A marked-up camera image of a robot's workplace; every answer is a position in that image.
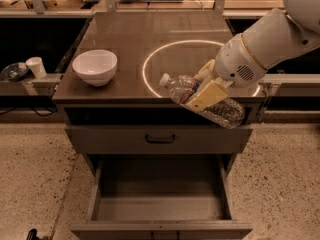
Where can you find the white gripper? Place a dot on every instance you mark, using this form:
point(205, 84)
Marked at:
point(237, 61)

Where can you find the clear plastic water bottle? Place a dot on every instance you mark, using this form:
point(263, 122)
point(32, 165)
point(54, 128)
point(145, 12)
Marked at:
point(227, 113)

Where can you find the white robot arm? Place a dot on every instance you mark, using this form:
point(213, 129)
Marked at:
point(280, 35)

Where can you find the closed grey top drawer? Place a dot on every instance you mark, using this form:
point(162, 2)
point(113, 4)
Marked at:
point(131, 139)

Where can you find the grey metal drawer cabinet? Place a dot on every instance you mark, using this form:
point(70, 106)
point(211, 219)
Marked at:
point(147, 45)

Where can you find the open grey middle drawer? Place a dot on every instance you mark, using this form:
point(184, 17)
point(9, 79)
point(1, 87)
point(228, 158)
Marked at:
point(161, 198)

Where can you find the white ceramic bowl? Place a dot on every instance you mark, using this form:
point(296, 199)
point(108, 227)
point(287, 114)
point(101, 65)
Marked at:
point(95, 67)

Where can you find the white paper cup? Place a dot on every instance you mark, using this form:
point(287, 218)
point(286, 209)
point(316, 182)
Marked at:
point(35, 64)

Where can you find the dark round dish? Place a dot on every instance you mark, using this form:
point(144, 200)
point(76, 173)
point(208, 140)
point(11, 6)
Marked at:
point(15, 72)

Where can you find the black drawer handle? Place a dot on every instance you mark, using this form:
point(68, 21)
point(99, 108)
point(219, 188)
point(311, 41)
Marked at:
point(160, 140)

